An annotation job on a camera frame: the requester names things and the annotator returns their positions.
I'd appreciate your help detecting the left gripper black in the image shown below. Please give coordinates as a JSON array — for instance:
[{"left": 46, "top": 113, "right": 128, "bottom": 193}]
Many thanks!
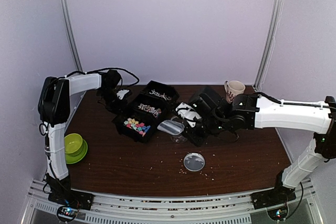
[{"left": 98, "top": 88, "right": 128, "bottom": 118}]

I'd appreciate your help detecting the clear plastic jar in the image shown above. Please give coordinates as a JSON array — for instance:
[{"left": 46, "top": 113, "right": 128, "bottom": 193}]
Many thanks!
[{"left": 171, "top": 115, "right": 187, "bottom": 144}]

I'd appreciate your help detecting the black three-compartment candy tray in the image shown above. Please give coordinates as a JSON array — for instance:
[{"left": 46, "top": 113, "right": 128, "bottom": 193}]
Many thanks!
[{"left": 112, "top": 80, "right": 180, "bottom": 143}]

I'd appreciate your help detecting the metal scoop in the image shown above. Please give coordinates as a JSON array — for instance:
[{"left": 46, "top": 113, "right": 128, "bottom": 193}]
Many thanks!
[{"left": 157, "top": 120, "right": 184, "bottom": 136}]

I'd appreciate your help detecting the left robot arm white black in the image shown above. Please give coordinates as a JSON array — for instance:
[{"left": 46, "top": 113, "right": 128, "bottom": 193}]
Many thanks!
[{"left": 38, "top": 68, "right": 133, "bottom": 182}]

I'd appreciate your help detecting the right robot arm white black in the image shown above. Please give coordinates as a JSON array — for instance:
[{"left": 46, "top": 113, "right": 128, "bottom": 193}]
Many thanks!
[{"left": 175, "top": 87, "right": 335, "bottom": 204}]

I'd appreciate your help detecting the ceramic mug coral pattern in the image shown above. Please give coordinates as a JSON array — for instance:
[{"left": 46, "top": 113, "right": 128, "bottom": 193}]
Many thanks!
[{"left": 224, "top": 80, "right": 246, "bottom": 103}]

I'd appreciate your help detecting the round metal jar lid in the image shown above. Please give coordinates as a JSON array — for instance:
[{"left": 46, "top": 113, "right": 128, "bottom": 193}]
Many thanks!
[{"left": 183, "top": 153, "right": 206, "bottom": 172}]

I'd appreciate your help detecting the green bowl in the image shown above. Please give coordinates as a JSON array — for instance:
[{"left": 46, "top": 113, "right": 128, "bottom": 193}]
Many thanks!
[{"left": 64, "top": 133, "right": 83, "bottom": 156}]

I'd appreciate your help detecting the green plate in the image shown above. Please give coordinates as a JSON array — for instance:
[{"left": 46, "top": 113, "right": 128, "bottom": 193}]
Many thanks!
[{"left": 65, "top": 140, "right": 88, "bottom": 165}]

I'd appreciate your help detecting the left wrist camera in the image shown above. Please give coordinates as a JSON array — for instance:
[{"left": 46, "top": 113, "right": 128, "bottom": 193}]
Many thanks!
[{"left": 116, "top": 89, "right": 132, "bottom": 100}]

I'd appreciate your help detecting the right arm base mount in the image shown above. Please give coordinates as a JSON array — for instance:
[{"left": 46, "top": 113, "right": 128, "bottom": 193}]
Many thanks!
[{"left": 251, "top": 180, "right": 296, "bottom": 209}]

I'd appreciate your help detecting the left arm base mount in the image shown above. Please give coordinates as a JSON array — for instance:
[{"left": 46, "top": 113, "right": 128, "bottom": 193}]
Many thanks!
[{"left": 48, "top": 183, "right": 94, "bottom": 210}]

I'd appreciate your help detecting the left aluminium frame post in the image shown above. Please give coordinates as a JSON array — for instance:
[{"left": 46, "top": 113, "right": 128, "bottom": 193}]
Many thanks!
[{"left": 60, "top": 0, "right": 83, "bottom": 71}]

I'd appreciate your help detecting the aluminium frame post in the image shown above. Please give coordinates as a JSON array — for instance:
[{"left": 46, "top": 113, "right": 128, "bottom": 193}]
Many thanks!
[
  {"left": 60, "top": 0, "right": 83, "bottom": 71},
  {"left": 253, "top": 0, "right": 284, "bottom": 91}
]

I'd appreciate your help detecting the right aluminium frame post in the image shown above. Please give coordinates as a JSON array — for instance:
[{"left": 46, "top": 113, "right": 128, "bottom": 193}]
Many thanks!
[{"left": 253, "top": 0, "right": 284, "bottom": 91}]

